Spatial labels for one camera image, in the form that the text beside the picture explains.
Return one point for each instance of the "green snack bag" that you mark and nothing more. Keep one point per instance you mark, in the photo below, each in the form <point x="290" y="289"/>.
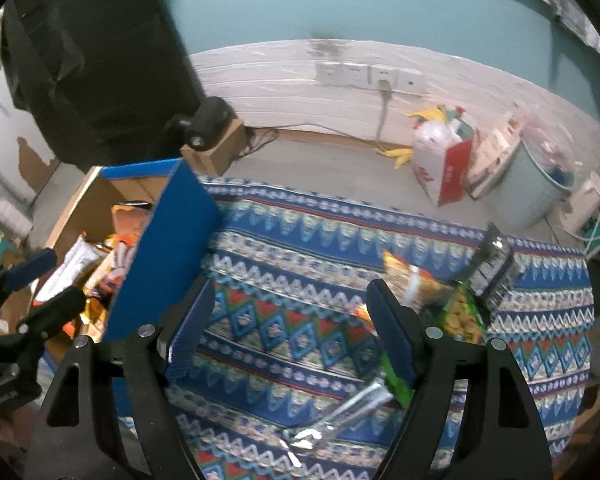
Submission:
<point x="462" y="315"/>

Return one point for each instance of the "clear bin liner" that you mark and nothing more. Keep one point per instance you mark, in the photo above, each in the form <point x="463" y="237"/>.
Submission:
<point x="550" y="140"/>

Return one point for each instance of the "red white paper bag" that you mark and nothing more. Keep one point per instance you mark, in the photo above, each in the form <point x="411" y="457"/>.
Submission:
<point x="450" y="175"/>

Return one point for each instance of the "blue patterned blanket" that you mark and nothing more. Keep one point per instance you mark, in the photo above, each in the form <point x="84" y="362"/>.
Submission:
<point x="305" y="270"/>

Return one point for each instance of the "black cloth cover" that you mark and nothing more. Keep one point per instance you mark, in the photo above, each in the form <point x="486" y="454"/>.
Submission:
<point x="100" y="60"/>

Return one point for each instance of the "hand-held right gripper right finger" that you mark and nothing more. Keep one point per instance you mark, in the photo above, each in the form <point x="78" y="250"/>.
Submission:
<point x="395" y="332"/>

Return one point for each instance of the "banana peel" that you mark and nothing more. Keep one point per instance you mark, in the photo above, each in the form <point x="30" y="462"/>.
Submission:
<point x="397" y="156"/>

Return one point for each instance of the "white brown paper bag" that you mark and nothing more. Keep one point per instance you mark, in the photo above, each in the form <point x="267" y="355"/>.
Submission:
<point x="495" y="155"/>

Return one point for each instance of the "orange white snack packet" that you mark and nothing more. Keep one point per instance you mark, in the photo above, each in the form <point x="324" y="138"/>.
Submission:
<point x="117" y="270"/>

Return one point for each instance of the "blue cardboard box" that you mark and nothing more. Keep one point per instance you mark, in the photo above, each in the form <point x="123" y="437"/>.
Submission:
<point x="170" y="240"/>

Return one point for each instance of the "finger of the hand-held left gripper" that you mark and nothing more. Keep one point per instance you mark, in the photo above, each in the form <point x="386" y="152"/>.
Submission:
<point x="57" y="310"/>
<point x="32" y="267"/>

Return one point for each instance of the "yellow peel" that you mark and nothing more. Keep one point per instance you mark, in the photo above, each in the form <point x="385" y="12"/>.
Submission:
<point x="425" y="112"/>

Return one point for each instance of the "white plastic bag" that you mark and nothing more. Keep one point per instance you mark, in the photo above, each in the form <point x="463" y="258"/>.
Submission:
<point x="435" y="135"/>

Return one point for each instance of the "small brown cardboard box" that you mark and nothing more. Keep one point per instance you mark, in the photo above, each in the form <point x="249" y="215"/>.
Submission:
<point x="220" y="152"/>

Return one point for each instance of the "light blue trash bin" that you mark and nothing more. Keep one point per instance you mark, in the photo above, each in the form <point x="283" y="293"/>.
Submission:
<point x="527" y="195"/>

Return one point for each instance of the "black snack packet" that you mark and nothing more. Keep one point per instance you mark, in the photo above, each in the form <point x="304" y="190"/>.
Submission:
<point x="492" y="265"/>

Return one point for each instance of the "orange yellow chip bag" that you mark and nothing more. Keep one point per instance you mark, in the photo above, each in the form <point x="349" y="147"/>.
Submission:
<point x="407" y="272"/>

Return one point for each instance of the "long yellow snack packet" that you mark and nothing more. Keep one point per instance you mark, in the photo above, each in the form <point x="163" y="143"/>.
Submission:
<point x="92" y="315"/>

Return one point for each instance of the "black spotlight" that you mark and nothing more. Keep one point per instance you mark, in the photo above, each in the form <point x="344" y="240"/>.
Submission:
<point x="207" y="120"/>

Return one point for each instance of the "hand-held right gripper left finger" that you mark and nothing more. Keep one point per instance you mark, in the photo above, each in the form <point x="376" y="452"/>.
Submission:
<point x="190" y="332"/>

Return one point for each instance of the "silver foil curtain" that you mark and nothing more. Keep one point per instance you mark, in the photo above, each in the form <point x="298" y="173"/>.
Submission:
<point x="577" y="15"/>

